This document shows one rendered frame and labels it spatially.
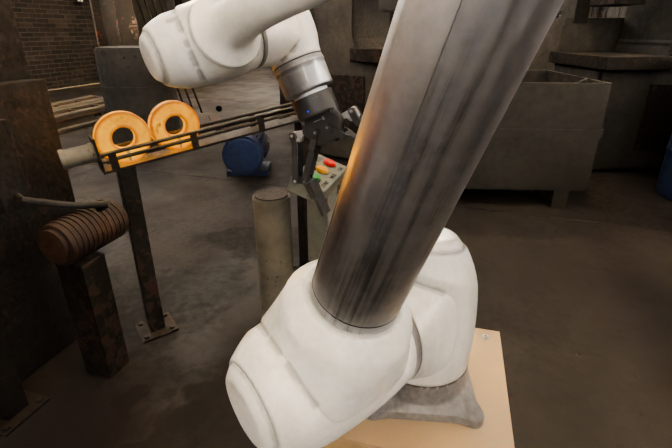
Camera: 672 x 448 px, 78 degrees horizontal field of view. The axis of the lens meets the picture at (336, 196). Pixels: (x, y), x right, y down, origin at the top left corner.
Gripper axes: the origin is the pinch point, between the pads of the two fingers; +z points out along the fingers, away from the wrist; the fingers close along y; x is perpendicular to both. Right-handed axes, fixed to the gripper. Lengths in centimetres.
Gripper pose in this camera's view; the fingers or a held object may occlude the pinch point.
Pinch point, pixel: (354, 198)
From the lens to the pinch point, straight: 76.7
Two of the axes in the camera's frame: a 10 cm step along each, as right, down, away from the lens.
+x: -3.6, 3.3, -8.7
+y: -8.5, 2.7, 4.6
